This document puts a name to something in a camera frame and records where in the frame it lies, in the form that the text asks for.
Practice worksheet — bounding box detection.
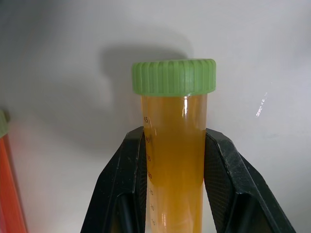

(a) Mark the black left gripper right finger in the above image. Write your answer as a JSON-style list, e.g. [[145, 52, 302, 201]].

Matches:
[[203, 128, 297, 233]]

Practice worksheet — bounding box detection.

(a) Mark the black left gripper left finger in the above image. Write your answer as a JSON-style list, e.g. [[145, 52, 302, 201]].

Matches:
[[80, 126, 153, 233]]

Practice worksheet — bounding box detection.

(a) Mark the yellow liquid test tube green cap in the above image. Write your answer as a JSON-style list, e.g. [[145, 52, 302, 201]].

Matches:
[[131, 58, 217, 233]]

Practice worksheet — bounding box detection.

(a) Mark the red liquid test tube green cap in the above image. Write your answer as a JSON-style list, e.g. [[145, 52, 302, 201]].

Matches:
[[0, 109, 28, 233]]

